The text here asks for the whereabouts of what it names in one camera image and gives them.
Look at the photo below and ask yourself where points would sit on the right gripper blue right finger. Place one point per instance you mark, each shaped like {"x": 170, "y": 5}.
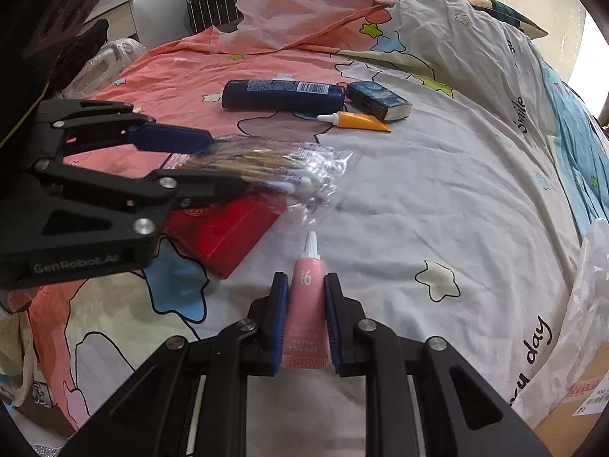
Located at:
{"x": 342, "y": 316}

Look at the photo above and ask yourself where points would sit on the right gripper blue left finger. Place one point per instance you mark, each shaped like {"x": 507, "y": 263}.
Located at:
{"x": 265, "y": 349}

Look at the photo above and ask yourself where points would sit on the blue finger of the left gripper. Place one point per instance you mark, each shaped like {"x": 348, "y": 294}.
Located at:
{"x": 196, "y": 188}
{"x": 160, "y": 138}

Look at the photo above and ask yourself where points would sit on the red square gift box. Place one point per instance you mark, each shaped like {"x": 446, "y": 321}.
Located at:
{"x": 221, "y": 236}

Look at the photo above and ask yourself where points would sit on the pink cream tube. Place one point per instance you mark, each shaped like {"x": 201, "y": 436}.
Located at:
{"x": 305, "y": 344}

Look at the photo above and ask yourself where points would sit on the cotton swab plastic bag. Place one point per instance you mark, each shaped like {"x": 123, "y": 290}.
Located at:
{"x": 285, "y": 171}

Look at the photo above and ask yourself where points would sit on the orange sunscreen tube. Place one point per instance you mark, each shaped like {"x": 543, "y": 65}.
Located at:
{"x": 355, "y": 121}

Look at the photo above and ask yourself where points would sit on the clear plastic bag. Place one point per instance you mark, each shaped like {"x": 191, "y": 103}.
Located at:
{"x": 104, "y": 69}

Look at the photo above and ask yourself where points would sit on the black clothing pile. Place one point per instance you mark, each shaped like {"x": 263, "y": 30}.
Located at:
{"x": 73, "y": 59}

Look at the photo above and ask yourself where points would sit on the dark blue bottle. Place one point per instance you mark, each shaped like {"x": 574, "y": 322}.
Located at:
{"x": 283, "y": 96}

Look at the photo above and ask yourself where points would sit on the white dressing table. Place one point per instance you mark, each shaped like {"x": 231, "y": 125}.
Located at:
{"x": 119, "y": 14}

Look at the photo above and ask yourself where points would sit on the cartoon star bed sheet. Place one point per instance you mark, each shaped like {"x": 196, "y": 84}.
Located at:
{"x": 481, "y": 217}

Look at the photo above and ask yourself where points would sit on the pink crumpled sheet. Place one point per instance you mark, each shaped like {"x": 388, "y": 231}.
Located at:
{"x": 314, "y": 4}

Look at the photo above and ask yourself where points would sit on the blue tissue pack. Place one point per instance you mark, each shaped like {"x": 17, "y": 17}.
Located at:
{"x": 374, "y": 99}

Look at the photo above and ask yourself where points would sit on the white plastic bag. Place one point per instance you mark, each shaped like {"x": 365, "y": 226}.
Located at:
{"x": 584, "y": 330}

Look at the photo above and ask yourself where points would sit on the brown cardboard box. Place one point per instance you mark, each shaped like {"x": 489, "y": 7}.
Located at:
{"x": 564, "y": 430}

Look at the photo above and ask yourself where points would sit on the light blue quilt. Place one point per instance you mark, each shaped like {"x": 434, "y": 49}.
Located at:
{"x": 580, "y": 152}

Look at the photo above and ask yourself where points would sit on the dark cartoon pillow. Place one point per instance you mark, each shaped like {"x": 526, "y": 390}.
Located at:
{"x": 505, "y": 13}

